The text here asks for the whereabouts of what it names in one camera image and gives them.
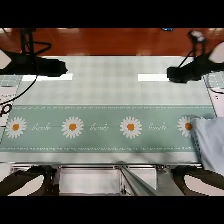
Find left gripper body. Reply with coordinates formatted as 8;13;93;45
35;57;69;78

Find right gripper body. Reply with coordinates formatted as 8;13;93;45
166;62;205;85

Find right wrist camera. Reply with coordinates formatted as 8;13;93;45
187;29;207;55

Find silver frame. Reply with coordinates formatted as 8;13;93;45
0;162;224;197

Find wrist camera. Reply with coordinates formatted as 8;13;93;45
19;27;36;56
187;29;207;55

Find grey shirt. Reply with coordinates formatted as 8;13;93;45
191;116;224;176

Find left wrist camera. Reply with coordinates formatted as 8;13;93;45
19;27;36;56

